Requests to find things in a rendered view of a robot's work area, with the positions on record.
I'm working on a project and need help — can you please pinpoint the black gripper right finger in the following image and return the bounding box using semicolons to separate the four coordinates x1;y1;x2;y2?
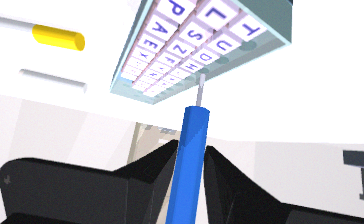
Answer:
203;145;364;224

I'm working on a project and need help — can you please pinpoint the white keyboard with letter keys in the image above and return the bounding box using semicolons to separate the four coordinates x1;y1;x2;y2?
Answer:
108;0;293;106

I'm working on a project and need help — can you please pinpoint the blue stylus with grey tip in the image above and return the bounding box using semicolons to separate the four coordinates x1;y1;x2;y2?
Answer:
165;73;210;224

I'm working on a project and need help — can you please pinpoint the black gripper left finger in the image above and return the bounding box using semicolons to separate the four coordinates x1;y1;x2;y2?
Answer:
0;139;179;224

